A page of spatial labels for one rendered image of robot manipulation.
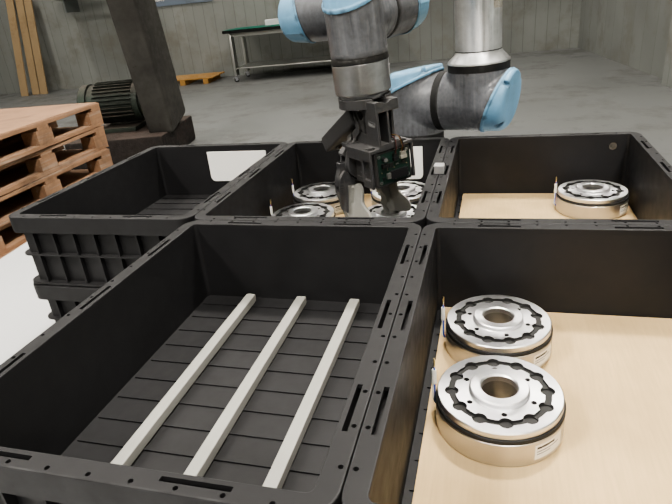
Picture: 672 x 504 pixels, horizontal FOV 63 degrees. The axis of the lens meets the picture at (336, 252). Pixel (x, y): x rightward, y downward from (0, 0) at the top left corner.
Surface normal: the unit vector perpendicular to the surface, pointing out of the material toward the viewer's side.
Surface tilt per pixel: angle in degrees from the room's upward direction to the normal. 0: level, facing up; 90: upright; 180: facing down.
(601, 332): 0
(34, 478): 90
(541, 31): 90
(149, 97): 103
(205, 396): 0
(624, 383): 0
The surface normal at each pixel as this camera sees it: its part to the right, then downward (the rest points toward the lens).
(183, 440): -0.09, -0.91
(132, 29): -0.01, 0.61
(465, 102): -0.55, 0.41
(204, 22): -0.14, 0.43
